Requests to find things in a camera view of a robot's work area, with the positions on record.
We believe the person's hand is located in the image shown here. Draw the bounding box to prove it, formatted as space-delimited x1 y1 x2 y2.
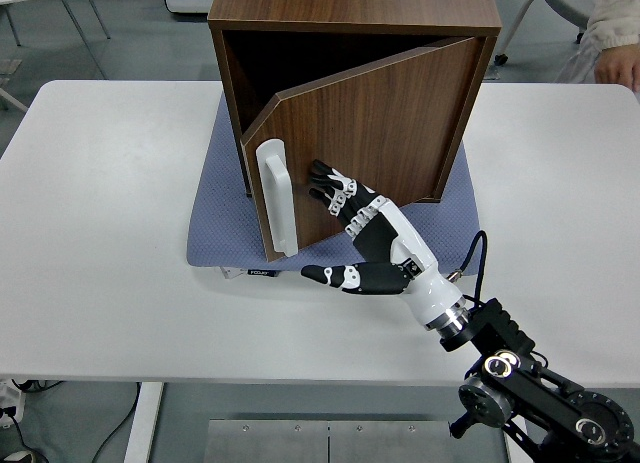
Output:
594 41 640 92

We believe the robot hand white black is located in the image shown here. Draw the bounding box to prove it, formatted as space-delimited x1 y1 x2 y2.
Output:
299 158 465 330

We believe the brown wooden cabinet door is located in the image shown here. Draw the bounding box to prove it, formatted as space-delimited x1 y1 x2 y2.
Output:
240 35 486 263

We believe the brown wooden cabinet body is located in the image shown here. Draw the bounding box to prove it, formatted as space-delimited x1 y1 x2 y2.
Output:
207 0 503 204

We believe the person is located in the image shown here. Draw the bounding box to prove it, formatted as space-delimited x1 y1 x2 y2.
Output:
554 0 640 84

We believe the blue-grey dotted mat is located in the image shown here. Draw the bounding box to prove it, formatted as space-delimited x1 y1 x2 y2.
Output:
186 90 487 275

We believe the grey metal plate with screws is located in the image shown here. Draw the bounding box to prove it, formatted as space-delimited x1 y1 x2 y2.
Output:
204 419 459 463

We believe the white table leg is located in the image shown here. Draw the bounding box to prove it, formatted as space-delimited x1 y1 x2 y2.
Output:
123 381 165 463

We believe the white power strip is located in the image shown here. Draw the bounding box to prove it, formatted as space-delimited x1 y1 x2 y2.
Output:
0 377 26 429

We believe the white door handle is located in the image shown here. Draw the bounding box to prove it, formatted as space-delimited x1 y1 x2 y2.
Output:
255 138 299 258

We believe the black floor cable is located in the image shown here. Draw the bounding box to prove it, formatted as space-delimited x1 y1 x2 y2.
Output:
92 381 143 463

